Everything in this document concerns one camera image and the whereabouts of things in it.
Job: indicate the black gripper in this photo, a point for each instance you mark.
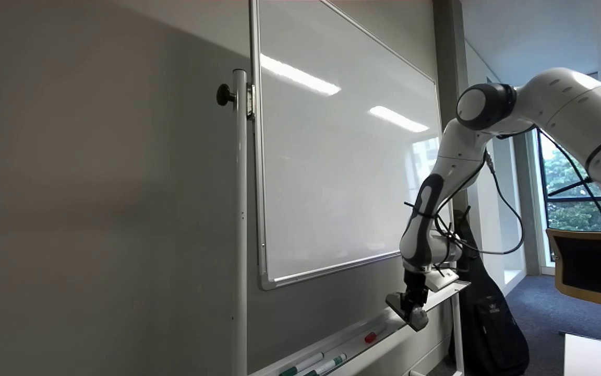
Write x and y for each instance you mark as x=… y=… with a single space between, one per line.
x=418 y=282

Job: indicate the large whiteboard panel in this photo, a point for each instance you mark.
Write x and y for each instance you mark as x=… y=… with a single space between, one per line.
x=335 y=159

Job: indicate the black framed window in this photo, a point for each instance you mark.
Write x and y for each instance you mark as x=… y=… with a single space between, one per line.
x=573 y=189

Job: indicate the black stand knob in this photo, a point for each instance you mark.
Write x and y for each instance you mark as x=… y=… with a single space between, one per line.
x=226 y=95

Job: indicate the white marker tray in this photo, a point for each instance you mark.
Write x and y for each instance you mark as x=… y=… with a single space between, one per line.
x=355 y=340

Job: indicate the black soft bag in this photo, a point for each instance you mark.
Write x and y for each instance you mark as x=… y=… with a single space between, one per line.
x=495 y=319

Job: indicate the grey whiteboard eraser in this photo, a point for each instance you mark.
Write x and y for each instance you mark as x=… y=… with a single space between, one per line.
x=406 y=312

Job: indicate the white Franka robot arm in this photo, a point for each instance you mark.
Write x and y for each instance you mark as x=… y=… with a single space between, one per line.
x=551 y=105

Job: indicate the white table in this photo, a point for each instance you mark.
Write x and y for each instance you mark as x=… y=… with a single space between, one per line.
x=595 y=355

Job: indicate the red capped marker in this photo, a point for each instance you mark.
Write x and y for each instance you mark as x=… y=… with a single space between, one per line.
x=369 y=337

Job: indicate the wooden chair with black back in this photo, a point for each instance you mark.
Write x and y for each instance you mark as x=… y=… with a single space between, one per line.
x=585 y=267

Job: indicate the green capped marker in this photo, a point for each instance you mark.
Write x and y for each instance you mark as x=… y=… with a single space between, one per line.
x=332 y=362
x=301 y=363

